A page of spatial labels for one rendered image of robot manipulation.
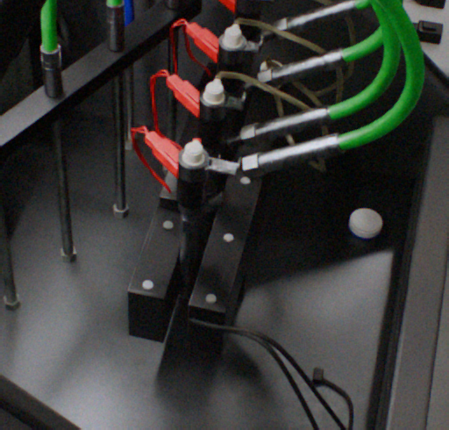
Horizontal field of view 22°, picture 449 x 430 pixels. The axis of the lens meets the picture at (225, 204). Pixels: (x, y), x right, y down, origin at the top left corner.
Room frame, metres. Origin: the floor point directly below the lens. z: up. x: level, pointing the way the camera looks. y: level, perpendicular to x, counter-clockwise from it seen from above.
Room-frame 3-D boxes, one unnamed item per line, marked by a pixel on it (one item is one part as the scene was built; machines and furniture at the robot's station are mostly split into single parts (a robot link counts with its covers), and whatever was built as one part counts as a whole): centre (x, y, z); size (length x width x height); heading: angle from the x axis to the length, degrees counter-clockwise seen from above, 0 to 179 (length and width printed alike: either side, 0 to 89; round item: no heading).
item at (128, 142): (0.97, 0.13, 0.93); 0.02 x 0.02 x 0.19; 81
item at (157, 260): (0.80, 0.01, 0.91); 0.34 x 0.10 x 0.15; 171
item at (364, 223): (0.87, -0.17, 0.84); 0.04 x 0.04 x 0.01
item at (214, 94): (0.76, 0.02, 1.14); 0.02 x 0.02 x 0.03
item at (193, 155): (0.68, 0.03, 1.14); 0.02 x 0.02 x 0.03
